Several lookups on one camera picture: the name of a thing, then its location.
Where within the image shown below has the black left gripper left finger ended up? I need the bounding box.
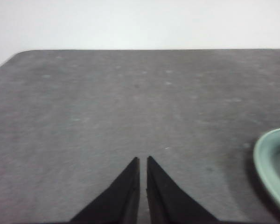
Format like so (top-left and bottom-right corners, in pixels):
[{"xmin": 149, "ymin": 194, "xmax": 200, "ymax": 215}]
[{"xmin": 70, "ymin": 156, "xmax": 141, "ymax": 223}]

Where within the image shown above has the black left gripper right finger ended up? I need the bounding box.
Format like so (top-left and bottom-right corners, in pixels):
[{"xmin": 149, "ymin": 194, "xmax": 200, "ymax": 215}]
[{"xmin": 146, "ymin": 155, "xmax": 220, "ymax": 223}]

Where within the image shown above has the green round plate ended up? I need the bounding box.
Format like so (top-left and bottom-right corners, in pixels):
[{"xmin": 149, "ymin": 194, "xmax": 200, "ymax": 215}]
[{"xmin": 253, "ymin": 127, "xmax": 280, "ymax": 217}]

